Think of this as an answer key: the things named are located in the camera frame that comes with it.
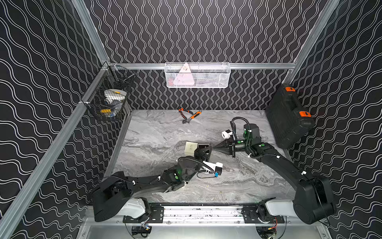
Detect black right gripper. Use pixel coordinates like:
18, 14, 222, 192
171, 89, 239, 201
213, 136, 250, 157

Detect cream jewelry box sleeve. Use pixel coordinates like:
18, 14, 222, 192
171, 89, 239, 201
184, 141, 199, 157

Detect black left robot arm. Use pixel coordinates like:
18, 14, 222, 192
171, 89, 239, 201
92, 147, 212, 222

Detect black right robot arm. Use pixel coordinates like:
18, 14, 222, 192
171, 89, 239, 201
213, 123, 336, 225

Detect orange black pliers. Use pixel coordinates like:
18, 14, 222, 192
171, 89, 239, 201
178, 108, 195, 120

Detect black plastic tool case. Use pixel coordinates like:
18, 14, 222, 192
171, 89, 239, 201
265, 84, 315, 149

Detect pink triangular card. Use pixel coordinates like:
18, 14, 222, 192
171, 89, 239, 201
173, 63, 195, 87

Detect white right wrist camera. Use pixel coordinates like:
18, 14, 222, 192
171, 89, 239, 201
221, 129, 233, 139

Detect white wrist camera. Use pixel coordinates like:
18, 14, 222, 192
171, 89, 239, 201
203, 161, 223, 177
221, 129, 233, 139

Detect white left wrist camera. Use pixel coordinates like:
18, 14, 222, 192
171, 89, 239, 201
203, 161, 223, 177

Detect orange handled adjustable wrench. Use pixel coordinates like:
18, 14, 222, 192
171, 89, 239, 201
179, 109, 202, 124

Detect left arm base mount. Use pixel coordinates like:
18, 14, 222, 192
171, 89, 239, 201
123, 206, 164, 224

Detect aluminium front rail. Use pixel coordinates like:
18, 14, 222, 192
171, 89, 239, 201
84, 205, 307, 227

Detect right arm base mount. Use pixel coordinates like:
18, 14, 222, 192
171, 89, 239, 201
241, 205, 285, 225

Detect white wire wall basket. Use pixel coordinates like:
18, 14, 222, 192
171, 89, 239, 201
164, 62, 231, 88

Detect black wire corner basket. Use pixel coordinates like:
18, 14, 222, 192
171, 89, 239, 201
86, 66, 137, 121

